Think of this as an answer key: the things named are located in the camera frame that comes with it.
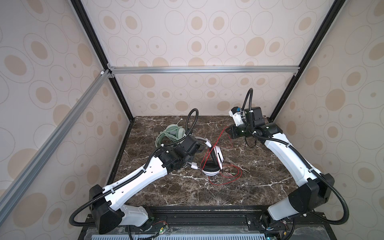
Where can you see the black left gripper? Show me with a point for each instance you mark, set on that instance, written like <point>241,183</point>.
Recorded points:
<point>194,152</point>

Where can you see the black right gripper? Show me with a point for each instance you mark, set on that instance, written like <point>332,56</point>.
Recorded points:
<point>232,131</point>

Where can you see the mint green headphones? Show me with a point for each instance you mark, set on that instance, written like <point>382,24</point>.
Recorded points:
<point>172,132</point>

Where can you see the black white headphones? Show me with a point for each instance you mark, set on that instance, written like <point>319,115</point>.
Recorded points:
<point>212,163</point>

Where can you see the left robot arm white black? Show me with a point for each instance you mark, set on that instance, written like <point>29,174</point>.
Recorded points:
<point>107,207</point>

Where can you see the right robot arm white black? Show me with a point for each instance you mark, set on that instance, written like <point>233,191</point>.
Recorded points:
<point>314,188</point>

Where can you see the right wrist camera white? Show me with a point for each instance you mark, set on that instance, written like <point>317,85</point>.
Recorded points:
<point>238,116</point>

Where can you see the silver aluminium rail back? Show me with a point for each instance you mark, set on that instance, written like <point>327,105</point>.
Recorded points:
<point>203,70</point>

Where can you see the silver aluminium rail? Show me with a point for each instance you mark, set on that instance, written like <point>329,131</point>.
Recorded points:
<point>20,185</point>
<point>203,70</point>

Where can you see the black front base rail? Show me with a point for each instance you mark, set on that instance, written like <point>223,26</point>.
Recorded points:
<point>215,223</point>

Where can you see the silver aluminium rail left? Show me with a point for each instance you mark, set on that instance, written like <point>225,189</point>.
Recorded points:
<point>20,185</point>

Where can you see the black corner frame post right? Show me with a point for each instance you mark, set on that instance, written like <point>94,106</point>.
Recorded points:
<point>324,28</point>

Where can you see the black corner frame post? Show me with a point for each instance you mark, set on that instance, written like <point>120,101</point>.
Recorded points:
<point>324,28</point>
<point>97,47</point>

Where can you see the black corner frame post left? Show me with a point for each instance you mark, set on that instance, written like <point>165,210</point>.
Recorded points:
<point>97,47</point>

